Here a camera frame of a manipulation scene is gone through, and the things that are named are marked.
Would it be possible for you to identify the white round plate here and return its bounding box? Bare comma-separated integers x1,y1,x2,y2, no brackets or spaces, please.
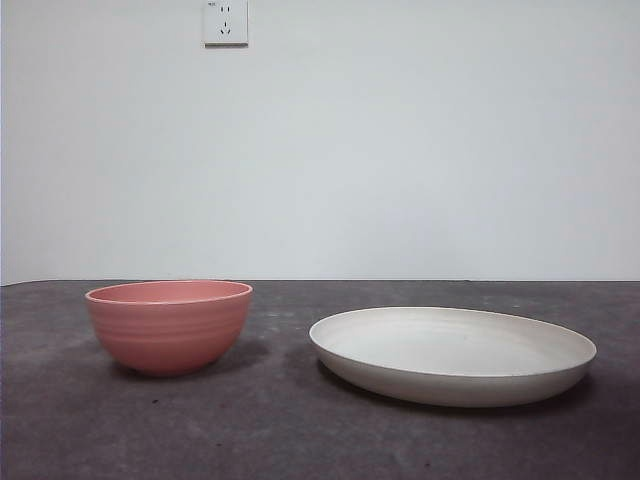
308,305,598,409

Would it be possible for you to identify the red ribbed bowl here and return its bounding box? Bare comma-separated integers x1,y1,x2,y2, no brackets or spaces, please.
84,279,254,377

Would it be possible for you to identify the white wall socket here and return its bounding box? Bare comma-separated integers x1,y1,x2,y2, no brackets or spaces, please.
202,0,250,50

